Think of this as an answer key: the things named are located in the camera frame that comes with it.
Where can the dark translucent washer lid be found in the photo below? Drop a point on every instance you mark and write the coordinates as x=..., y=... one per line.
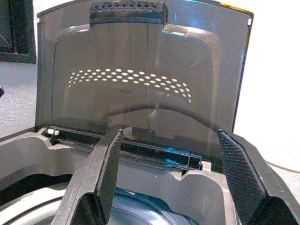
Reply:
x=140, y=47

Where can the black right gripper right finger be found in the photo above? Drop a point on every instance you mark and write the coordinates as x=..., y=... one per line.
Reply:
x=243, y=173

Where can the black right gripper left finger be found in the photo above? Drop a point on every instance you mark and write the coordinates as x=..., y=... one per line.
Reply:
x=93, y=178

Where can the silver top-load washing machine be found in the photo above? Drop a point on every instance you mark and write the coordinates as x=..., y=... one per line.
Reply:
x=23, y=154

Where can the black framed object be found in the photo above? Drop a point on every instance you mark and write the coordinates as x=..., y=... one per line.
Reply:
x=16, y=35

